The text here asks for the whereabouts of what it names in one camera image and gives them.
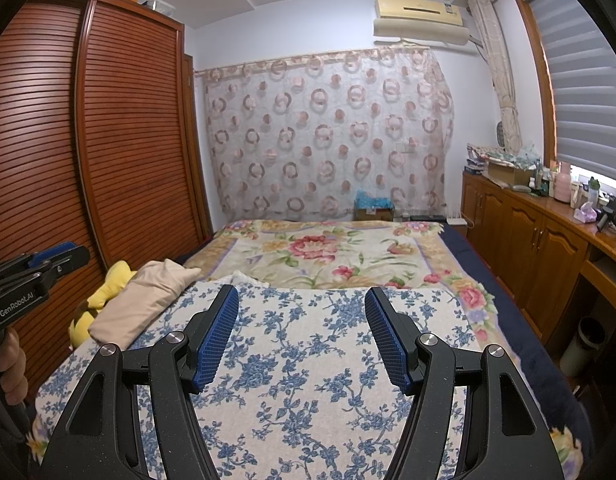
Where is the person's left hand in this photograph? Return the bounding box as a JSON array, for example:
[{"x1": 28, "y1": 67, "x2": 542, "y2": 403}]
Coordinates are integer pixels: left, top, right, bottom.
[{"x1": 0, "y1": 330, "x2": 30, "y2": 403}]

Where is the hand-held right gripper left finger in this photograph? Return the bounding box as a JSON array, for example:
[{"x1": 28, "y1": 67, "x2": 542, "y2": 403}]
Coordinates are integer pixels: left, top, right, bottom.
[{"x1": 38, "y1": 284, "x2": 239, "y2": 480}]

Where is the pink bottle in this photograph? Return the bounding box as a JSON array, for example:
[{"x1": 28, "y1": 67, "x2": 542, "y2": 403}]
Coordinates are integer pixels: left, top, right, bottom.
[{"x1": 555, "y1": 161, "x2": 572, "y2": 204}]

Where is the yellow plush toy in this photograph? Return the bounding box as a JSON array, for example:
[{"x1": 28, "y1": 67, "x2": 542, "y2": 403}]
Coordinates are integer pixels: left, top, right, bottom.
[{"x1": 68, "y1": 260, "x2": 139, "y2": 348}]

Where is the tied beige curtain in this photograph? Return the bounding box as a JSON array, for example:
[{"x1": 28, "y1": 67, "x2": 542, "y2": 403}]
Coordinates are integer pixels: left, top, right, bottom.
[{"x1": 468, "y1": 0, "x2": 523, "y2": 153}]

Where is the person's dark clothing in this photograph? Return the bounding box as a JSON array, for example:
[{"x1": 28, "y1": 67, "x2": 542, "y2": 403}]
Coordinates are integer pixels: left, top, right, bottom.
[{"x1": 0, "y1": 399, "x2": 44, "y2": 480}]

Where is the dark blue bed sheet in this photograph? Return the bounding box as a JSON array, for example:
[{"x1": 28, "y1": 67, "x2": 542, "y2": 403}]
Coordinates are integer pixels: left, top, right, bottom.
[{"x1": 440, "y1": 222, "x2": 596, "y2": 480}]

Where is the circle patterned wall curtain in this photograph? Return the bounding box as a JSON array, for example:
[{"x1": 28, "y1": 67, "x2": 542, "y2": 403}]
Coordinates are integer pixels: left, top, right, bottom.
[{"x1": 195, "y1": 46, "x2": 456, "y2": 223}]

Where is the clear storage box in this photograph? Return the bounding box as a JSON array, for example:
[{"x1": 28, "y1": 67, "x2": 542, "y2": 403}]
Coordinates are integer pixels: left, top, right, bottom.
[{"x1": 140, "y1": 0, "x2": 177, "y2": 17}]

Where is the black tripod stand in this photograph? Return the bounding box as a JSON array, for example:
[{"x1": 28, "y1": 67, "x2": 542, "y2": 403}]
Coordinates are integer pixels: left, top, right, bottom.
[{"x1": 598, "y1": 197, "x2": 616, "y2": 234}]

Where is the wall air conditioner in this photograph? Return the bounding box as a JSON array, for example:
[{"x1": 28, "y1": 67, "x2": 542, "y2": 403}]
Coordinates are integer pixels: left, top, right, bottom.
[{"x1": 373, "y1": 0, "x2": 471, "y2": 51}]

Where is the floral blanket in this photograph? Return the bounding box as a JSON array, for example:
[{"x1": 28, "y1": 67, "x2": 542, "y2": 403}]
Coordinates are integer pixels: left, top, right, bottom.
[{"x1": 28, "y1": 217, "x2": 586, "y2": 480}]

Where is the open cardboard box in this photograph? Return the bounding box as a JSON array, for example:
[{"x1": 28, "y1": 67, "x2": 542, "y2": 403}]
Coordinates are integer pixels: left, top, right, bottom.
[{"x1": 488, "y1": 160, "x2": 534, "y2": 187}]

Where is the pile of papers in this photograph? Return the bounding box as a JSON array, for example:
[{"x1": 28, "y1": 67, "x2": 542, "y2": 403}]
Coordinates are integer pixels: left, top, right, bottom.
[{"x1": 465, "y1": 142, "x2": 494, "y2": 174}]

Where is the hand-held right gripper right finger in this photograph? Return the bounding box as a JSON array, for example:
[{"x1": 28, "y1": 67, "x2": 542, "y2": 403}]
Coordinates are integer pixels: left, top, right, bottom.
[{"x1": 364, "y1": 286, "x2": 563, "y2": 480}]

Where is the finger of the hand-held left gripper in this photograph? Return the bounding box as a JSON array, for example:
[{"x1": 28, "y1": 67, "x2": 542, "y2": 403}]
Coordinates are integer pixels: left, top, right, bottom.
[
  {"x1": 39, "y1": 245, "x2": 92, "y2": 282},
  {"x1": 27, "y1": 242, "x2": 78, "y2": 267}
]

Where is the cardboard box with blue cloth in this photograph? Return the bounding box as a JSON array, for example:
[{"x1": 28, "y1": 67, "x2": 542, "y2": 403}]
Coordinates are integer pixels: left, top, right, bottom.
[{"x1": 354, "y1": 190, "x2": 395, "y2": 222}]

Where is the peach printed t-shirt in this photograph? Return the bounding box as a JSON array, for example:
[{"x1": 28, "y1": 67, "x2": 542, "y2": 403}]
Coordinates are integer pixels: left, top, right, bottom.
[{"x1": 88, "y1": 259, "x2": 203, "y2": 353}]

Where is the grey trash bin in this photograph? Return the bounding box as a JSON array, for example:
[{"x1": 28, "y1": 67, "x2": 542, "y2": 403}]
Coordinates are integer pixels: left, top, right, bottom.
[{"x1": 560, "y1": 316, "x2": 606, "y2": 378}]

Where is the wooden louvred wardrobe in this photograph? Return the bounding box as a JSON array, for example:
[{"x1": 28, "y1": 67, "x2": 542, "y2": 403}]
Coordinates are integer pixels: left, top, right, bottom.
[{"x1": 0, "y1": 0, "x2": 213, "y2": 401}]

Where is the grey window blind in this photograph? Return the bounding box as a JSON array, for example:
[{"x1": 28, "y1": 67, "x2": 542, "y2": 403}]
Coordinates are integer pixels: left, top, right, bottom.
[{"x1": 530, "y1": 0, "x2": 616, "y2": 186}]

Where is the wooden sideboard cabinet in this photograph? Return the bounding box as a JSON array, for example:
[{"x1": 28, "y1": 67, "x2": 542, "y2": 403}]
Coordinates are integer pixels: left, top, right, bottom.
[{"x1": 460, "y1": 170, "x2": 616, "y2": 346}]

